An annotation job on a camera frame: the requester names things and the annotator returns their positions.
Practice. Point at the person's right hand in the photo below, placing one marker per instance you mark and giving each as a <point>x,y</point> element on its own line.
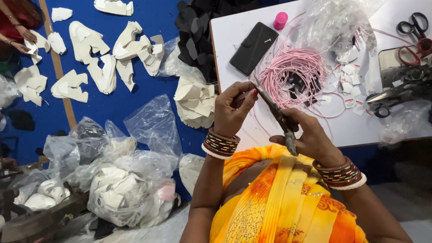
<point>312,138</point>

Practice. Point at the person's left hand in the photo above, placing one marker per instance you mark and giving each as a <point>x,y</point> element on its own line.
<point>229,111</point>

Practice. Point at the worn metal scissors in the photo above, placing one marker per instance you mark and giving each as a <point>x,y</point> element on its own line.
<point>278,114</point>

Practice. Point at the striped bangles on left wrist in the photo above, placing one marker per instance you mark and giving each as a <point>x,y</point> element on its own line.
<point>221,143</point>

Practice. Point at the striped bangles on wrist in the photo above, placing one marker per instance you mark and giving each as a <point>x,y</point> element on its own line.
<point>221,143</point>
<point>341,173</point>

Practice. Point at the pile of white cut pieces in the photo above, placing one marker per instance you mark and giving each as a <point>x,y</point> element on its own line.
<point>114,6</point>
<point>138,45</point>
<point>86,40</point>
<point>104,76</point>
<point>30,84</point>
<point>69,87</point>
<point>195,104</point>
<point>37,47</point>

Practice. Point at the striped bangles on right wrist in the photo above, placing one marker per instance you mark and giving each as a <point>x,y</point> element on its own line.
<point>341,173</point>

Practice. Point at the heap of small black tags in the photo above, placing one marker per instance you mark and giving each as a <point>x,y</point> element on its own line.
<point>303,86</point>

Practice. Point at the heap of white paper tags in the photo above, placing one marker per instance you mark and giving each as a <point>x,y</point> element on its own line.
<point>351,84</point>

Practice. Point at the black phone wallet case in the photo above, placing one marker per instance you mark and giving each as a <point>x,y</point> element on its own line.
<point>253,49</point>

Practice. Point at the orange yellow sari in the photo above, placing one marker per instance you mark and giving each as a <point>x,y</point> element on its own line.
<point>287,202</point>

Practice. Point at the empty clear plastic bag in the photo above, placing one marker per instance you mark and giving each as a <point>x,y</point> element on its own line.
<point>175,62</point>
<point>153,125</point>
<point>6,91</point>

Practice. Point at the heap of black cut pieces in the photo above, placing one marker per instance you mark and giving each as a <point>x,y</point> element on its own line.
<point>197,37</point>

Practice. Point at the large steel shears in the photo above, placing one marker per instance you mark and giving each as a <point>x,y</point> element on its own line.
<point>393,96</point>

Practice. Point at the crumpled clear plastic bag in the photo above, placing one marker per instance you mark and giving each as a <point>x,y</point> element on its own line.
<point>403,121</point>
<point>337,25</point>

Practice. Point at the pink plastic cap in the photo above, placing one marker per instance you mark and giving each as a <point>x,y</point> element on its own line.
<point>280,20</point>

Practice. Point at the shiny metal tray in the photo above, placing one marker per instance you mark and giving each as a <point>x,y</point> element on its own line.
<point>388,62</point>

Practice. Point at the black cut piece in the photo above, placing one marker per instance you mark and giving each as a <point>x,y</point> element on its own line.
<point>22,119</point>

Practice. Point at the old metal machine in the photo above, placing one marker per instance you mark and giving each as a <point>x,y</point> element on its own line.
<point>30,222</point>

